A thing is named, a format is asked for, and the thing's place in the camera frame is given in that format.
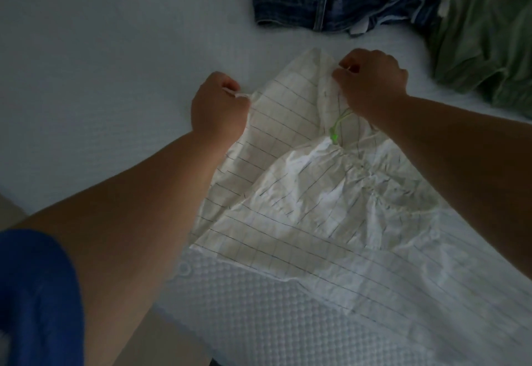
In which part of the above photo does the person's left hand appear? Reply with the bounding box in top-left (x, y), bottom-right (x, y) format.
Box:
top-left (190, 72), bottom-right (252, 143)

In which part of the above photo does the person's right hand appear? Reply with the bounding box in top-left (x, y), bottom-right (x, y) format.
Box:
top-left (331, 49), bottom-right (409, 121)

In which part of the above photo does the white checked dress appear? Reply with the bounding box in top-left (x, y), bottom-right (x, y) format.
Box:
top-left (189, 47), bottom-right (532, 366)

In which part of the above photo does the person's right forearm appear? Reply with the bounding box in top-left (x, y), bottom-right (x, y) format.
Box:
top-left (366, 95), bottom-right (532, 279)

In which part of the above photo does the person's left forearm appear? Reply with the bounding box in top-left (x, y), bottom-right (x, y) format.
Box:
top-left (12, 129), bottom-right (233, 366)

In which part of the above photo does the green hanging loop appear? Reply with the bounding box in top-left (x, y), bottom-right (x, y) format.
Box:
top-left (328, 108), bottom-right (354, 144)

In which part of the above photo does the white textured mattress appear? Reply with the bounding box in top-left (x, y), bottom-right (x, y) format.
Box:
top-left (0, 0), bottom-right (532, 366)

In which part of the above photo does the green garment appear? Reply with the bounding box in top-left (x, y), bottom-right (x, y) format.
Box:
top-left (428, 0), bottom-right (532, 119)

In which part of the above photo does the blue shirt sleeve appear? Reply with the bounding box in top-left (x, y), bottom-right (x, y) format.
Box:
top-left (0, 228), bottom-right (86, 366)

